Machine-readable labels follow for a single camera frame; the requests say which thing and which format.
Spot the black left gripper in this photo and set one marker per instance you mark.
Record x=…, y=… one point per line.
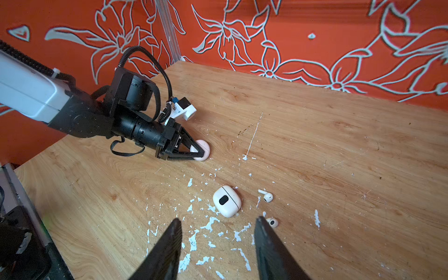
x=171, y=135

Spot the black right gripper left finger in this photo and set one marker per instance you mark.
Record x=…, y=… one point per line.
x=162, y=262

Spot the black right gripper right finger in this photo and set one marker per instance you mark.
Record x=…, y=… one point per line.
x=274, y=261

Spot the white earbud charging case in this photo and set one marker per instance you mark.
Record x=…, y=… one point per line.
x=227, y=201

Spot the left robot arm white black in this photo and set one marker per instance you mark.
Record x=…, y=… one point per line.
x=130, y=108

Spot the white earbud near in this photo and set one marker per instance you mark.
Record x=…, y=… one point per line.
x=273, y=222

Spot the white earbud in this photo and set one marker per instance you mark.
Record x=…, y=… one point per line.
x=273, y=222
x=267, y=196

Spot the white earbud far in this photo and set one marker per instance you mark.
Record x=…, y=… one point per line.
x=267, y=196

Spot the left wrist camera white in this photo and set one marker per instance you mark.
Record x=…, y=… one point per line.
x=178, y=108

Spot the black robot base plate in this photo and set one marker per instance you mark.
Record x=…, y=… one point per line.
x=27, y=250

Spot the aluminium frame rail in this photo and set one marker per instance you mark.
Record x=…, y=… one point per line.
x=172, y=25

